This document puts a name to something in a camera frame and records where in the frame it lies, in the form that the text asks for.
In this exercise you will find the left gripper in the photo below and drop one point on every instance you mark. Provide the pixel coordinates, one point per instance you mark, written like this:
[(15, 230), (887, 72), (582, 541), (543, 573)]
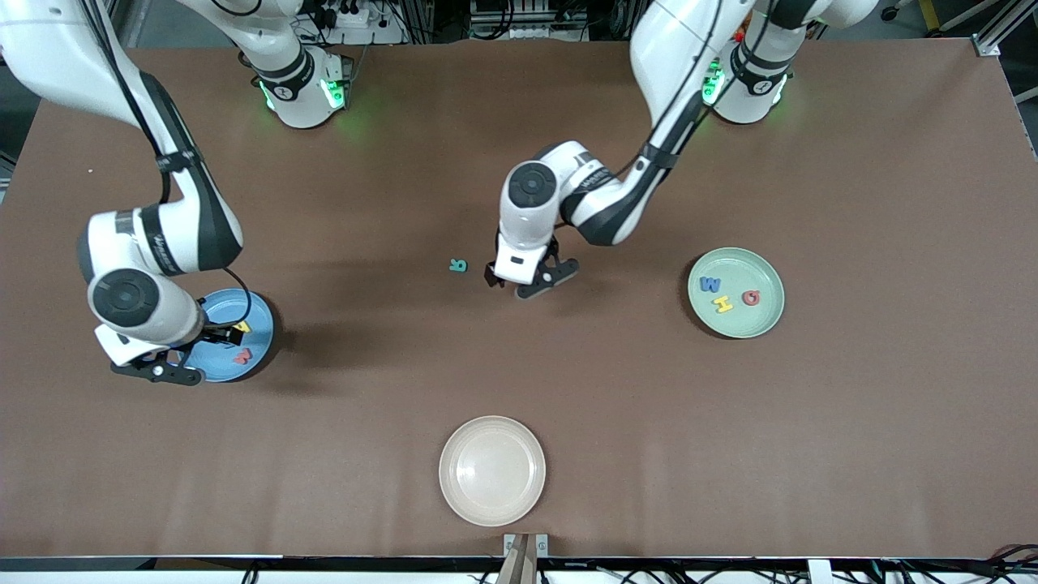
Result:
[(491, 276)]

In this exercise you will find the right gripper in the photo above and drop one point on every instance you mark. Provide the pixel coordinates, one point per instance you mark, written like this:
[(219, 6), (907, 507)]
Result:
[(217, 332)]

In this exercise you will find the blue capital letter W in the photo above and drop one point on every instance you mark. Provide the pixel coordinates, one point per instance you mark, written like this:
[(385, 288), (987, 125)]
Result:
[(710, 285)]

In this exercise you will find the yellow capital letter H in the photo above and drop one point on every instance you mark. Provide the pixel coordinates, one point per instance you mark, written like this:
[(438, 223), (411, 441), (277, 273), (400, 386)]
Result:
[(722, 305)]

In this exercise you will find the red capital letter Q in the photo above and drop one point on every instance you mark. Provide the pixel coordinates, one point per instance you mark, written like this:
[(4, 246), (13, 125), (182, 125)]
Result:
[(745, 300)]

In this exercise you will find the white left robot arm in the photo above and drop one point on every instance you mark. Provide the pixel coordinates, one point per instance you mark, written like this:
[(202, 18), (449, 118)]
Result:
[(681, 49)]

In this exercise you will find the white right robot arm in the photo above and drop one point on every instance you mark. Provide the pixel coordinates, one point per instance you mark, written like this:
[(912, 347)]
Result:
[(49, 57)]

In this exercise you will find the blue plate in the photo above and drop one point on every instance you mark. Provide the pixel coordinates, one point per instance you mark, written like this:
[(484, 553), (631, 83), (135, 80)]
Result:
[(255, 349)]

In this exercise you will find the green plate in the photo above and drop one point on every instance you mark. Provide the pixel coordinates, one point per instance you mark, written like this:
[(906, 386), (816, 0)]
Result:
[(750, 324)]

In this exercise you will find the beige plate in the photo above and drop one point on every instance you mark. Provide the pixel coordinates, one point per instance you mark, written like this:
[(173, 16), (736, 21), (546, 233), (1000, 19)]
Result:
[(492, 470)]

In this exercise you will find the white power strip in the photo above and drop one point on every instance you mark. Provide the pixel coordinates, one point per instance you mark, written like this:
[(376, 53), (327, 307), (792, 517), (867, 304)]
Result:
[(377, 34), (531, 32)]

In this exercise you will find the black caster wheel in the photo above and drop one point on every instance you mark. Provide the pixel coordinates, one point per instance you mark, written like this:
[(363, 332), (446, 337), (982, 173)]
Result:
[(894, 13)]

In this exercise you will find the metal mounting bracket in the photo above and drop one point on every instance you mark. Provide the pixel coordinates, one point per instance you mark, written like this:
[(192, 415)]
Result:
[(525, 560)]

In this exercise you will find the aluminium frame extrusion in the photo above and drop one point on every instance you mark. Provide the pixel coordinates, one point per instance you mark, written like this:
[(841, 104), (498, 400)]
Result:
[(988, 47)]

